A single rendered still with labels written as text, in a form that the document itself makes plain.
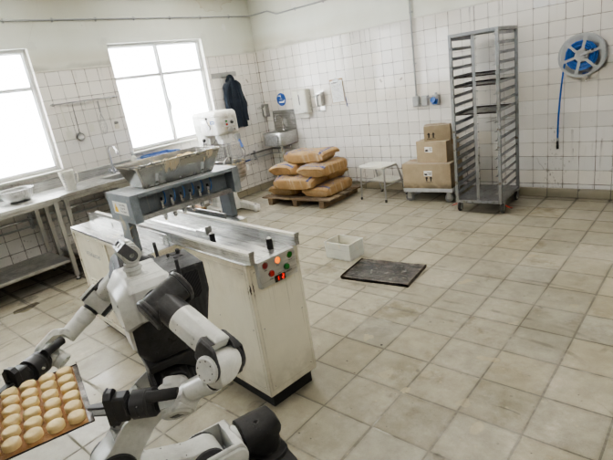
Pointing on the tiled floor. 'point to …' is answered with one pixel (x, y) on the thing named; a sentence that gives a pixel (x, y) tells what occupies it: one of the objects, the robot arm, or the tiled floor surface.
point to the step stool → (381, 175)
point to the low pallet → (313, 197)
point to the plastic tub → (344, 247)
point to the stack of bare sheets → (384, 272)
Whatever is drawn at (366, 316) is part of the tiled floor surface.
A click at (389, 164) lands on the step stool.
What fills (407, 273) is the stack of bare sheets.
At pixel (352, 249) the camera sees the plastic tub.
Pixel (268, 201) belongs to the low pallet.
